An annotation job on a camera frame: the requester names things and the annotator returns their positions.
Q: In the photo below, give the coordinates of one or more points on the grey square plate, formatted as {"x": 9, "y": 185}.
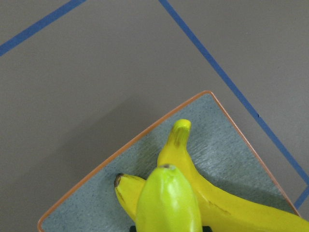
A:
{"x": 218, "y": 149}

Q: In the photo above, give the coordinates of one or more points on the yellow banana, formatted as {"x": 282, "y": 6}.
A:
{"x": 127, "y": 189}
{"x": 167, "y": 203}
{"x": 220, "y": 210}

